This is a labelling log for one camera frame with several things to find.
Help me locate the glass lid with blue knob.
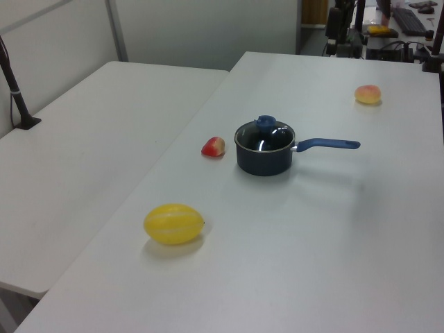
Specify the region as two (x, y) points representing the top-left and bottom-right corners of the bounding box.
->
(234, 114), (296, 153)

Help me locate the dark blue saucepan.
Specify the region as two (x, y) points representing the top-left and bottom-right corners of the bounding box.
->
(234, 119), (361, 177)

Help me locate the yellow striped melon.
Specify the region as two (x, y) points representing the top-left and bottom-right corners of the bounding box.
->
(143, 203), (205, 246)

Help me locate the orange pink peach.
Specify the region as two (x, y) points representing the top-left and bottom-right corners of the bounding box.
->
(354, 84), (382, 105)

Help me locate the black equipment block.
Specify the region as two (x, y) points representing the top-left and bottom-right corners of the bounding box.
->
(335, 27), (364, 58)

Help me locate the tan wooden panel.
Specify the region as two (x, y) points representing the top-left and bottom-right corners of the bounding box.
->
(300, 0), (330, 26)

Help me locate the black upright box device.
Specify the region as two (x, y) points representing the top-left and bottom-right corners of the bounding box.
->
(325, 7), (343, 56)

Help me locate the thin black upright pole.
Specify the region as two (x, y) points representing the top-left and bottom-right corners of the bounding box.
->
(353, 0), (367, 35)

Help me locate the yellow box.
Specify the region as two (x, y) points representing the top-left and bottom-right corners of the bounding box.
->
(366, 24), (391, 37)

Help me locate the black pole with white band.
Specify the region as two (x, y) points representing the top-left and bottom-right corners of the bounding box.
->
(0, 34), (42, 130)

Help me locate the black pole with clamp base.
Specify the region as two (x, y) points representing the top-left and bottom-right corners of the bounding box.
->
(421, 20), (444, 73)

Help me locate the black keyboard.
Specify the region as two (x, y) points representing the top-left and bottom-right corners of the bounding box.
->
(391, 7), (426, 35)

